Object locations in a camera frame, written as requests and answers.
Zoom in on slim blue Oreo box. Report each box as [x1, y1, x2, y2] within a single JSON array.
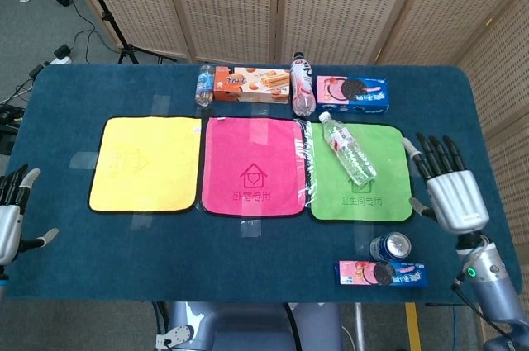
[[333, 259, 429, 288]]

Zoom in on green microfiber cloth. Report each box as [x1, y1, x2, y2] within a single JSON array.
[[307, 121, 415, 223]]

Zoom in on dark blue table cover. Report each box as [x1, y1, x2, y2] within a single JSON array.
[[6, 62, 521, 305]]

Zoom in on small blue-label snack jar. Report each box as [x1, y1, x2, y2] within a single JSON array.
[[194, 64, 217, 107]]

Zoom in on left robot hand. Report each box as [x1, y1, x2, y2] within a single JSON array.
[[0, 164, 59, 266]]

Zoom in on grey robot torso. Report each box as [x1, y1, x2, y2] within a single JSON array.
[[155, 301, 344, 351]]

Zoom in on pink-label drink bottle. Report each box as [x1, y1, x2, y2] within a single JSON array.
[[290, 51, 317, 117]]

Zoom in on black floor cable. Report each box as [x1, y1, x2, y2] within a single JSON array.
[[70, 28, 122, 55]]

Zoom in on yellow microfiber cloth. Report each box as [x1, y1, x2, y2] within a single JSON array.
[[88, 116, 203, 214]]

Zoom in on clear water bottle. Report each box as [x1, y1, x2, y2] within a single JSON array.
[[317, 111, 378, 187]]

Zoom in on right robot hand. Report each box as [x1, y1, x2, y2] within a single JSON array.
[[403, 132, 489, 236]]

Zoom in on black tripod stand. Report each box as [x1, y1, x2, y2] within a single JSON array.
[[73, 0, 178, 65]]

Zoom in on large blue Oreo box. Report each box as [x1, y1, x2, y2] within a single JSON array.
[[316, 74, 390, 116]]

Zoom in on pink microfiber cloth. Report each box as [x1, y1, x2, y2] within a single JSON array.
[[200, 116, 309, 218]]

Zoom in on blue soda can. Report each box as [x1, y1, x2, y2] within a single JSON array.
[[369, 231, 412, 263]]

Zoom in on silver table leg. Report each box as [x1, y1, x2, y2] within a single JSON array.
[[353, 303, 365, 351]]

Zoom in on orange egg roll box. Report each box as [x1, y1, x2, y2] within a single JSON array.
[[212, 66, 293, 104]]

